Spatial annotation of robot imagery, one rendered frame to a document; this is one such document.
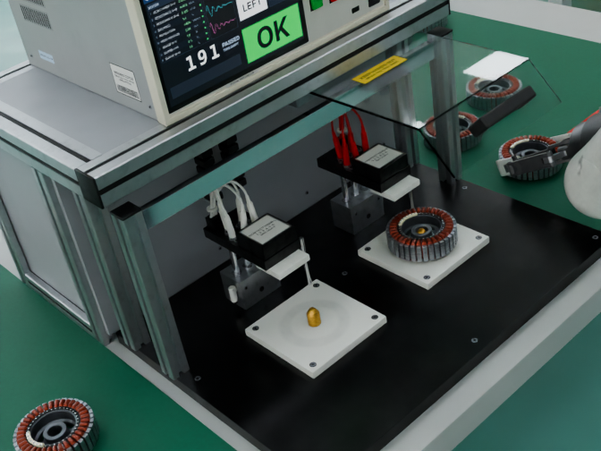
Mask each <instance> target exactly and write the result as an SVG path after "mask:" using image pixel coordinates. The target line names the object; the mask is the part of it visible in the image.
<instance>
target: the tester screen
mask: <svg viewBox="0 0 601 451"><path fill-rule="evenodd" d="M143 3H144V6H145V10H146V13H147V16H148V23H149V27H150V29H151V33H152V37H153V40H154V44H155V47H156V51H157V57H158V61H159V63H160V67H161V71H162V74H163V78H164V81H165V87H166V91H167V95H168V97H169V101H170V105H171V107H173V106H176V105H178V104H180V103H181V102H183V101H184V100H186V99H188V98H191V97H193V96H195V95H197V94H199V93H200V92H202V91H204V90H206V89H208V88H210V87H212V86H214V85H216V84H217V83H219V82H221V81H224V80H226V79H228V78H230V77H232V76H233V75H235V74H236V73H238V72H241V71H243V70H245V69H247V68H249V67H251V66H252V65H254V64H257V63H258V62H260V61H262V60H264V59H266V58H268V57H269V56H271V55H274V54H276V53H278V52H280V51H282V50H283V49H285V48H287V47H289V46H291V45H293V44H295V43H297V42H299V41H301V40H303V39H304V33H303V28H302V22H301V11H300V6H299V0H284V1H282V2H280V3H278V4H275V5H273V6H271V7H269V8H267V9H266V10H264V11H262V12H260V13H256V14H254V15H252V16H250V17H249V18H247V19H245V20H243V21H240V16H239V13H238V8H237V4H236V0H143ZM297 3H298V6H299V12H300V22H301V28H302V34H303V36H301V37H299V38H297V39H295V40H294V41H292V42H290V43H288V44H286V45H284V46H282V47H279V48H277V49H276V50H274V51H272V52H270V53H268V54H266V55H264V56H262V57H260V58H259V59H257V60H255V61H253V62H251V63H249V64H248V59H247V55H246V50H245V46H244V41H243V36H242V33H241V30H243V29H245V28H247V27H249V26H250V25H252V24H255V23H257V22H259V21H262V20H264V19H265V18H267V17H269V16H271V15H273V14H275V13H278V12H280V11H282V10H283V9H285V8H287V7H289V6H291V5H294V4H297ZM217 41H218V42H219V46H220V50H221V55H222V57H221V58H219V59H217V60H215V61H214V62H212V63H210V64H207V65H205V66H203V67H201V68H199V69H198V70H196V71H194V72H191V73H189V74H187V73H186V69H185V65H184V61H183V58H184V57H185V56H187V55H190V54H192V53H194V52H196V51H198V50H200V49H201V48H203V47H207V46H209V45H211V44H213V43H215V42H217ZM238 54H240V56H241V63H242V64H241V65H239V66H237V67H235V68H233V69H232V70H230V71H228V72H225V73H223V74H221V75H219V76H217V77H215V78H214V79H213V80H211V81H208V82H206V83H204V84H202V85H200V86H198V87H197V88H195V89H192V90H190V91H188V92H186V93H184V94H182V95H180V96H179V97H178V98H175V99H173V97H172V93H171V90H170V88H172V87H174V86H176V85H178V84H180V83H182V82H184V81H186V80H188V79H190V78H192V77H194V76H196V75H198V74H200V73H202V72H204V71H206V70H208V69H210V68H212V67H214V66H216V65H218V64H220V63H222V62H224V61H226V60H228V59H230V58H231V57H233V56H235V55H238Z"/></svg>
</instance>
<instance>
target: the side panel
mask: <svg viewBox="0 0 601 451"><path fill-rule="evenodd" d="M0 229H1V231H2V234H3V236H4V239H5V241H6V244H7V246H8V249H9V251H10V253H11V255H12V257H13V261H14V264H15V266H16V268H17V270H18V272H19V275H20V277H21V281H22V282H23V283H26V284H27V285H28V286H29V287H30V288H31V289H33V290H34V291H35V292H36V293H38V294H39V295H41V296H42V297H43V298H44V299H46V300H47V301H48V302H50V303H51V304H52V305H53V306H55V307H56V308H57V309H58V310H59V311H60V312H62V313H63V314H64V315H65V316H67V317H68V318H69V319H71V320H72V321H73V322H75V323H76V324H77V325H78V326H80V327H81V328H82V329H84V330H85V331H86V332H88V333H89V334H90V335H91V336H93V337H94V338H95V339H97V341H98V342H99V341H100V343H101V344H102V345H104V346H107V345H109V344H110V339H112V338H113V340H115V339H117V338H118V337H117V335H116V332H117V331H118V330H117V331H116V332H114V333H113V334H112V335H111V336H109V335H108V334H107V333H106V329H105V326H104V324H103V321H102V319H101V316H100V314H99V311H98V308H97V305H96V302H95V299H94V296H93V294H92V292H91V289H90V286H89V282H88V279H87V277H86V275H85V272H84V269H83V266H82V265H81V262H80V257H79V255H78V252H77V250H76V247H75V245H74V242H73V239H72V236H71V233H70V230H69V227H68V225H67V223H66V220H65V217H64V215H63V211H62V208H61V206H60V203H59V200H58V198H57V196H56V193H55V188H54V185H53V184H52V181H51V178H50V177H48V176H47V175H45V174H43V173H41V172H39V171H38V170H37V169H35V168H34V167H32V166H30V165H28V164H26V163H25V162H23V161H21V160H20V159H18V158H17V157H15V156H13V155H12V154H10V153H8V152H7V151H5V150H3V149H1V148H0Z"/></svg>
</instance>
